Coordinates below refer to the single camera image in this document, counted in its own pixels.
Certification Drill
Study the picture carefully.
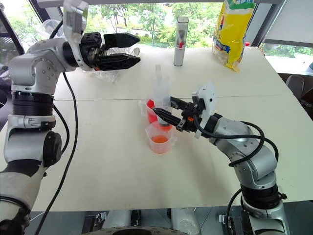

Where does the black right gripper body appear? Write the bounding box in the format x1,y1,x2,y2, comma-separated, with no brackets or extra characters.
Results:
177,102,200,134

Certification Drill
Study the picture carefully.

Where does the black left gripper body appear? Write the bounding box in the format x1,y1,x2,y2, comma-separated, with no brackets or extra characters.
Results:
79,32,109,71

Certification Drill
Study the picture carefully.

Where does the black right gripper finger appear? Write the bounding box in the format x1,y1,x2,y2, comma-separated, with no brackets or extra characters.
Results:
151,107,183,128
170,96,191,111

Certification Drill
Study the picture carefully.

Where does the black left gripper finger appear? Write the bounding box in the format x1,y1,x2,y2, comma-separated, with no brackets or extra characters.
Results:
103,32,141,49
96,54,141,72

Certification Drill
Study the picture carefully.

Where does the plastic cup of red liquid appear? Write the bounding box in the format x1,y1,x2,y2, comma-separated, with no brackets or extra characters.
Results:
138,97,160,124

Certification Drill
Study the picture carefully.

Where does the plastic cup of orange liquid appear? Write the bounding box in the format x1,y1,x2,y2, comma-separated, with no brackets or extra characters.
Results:
145,121,178,155

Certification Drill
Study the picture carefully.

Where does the crumpled clear plastic wrapper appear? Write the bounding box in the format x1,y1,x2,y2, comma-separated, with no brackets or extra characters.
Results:
82,46,141,84

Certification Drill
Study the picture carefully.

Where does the tall white cylindrical container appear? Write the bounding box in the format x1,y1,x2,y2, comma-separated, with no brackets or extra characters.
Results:
173,16,190,67

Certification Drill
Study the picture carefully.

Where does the yellow plastic bag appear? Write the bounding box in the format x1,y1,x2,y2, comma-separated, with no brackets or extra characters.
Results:
211,0,256,72

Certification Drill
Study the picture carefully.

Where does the grey chair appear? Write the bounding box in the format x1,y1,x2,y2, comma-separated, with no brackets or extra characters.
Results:
285,74,306,99

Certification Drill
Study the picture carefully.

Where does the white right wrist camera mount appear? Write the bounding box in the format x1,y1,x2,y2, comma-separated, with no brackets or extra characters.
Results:
191,82,219,140

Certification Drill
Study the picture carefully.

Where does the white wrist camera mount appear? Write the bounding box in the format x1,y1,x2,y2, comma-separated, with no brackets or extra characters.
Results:
191,82,219,140
62,0,95,72

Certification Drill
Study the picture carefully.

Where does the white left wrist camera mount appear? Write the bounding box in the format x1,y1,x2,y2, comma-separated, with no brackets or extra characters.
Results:
62,0,95,72

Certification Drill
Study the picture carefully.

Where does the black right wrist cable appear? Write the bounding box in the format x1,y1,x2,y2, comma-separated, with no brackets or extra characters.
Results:
193,104,280,168

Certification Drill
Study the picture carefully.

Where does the long black left arm cable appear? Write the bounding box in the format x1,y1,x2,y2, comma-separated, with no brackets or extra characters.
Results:
34,21,79,235

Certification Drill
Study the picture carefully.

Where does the short black left arm cable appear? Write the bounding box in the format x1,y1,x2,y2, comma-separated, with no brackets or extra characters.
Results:
53,104,70,155

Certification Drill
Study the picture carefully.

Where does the black right arm base cable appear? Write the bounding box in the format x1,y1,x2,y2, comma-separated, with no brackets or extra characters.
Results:
225,188,244,235

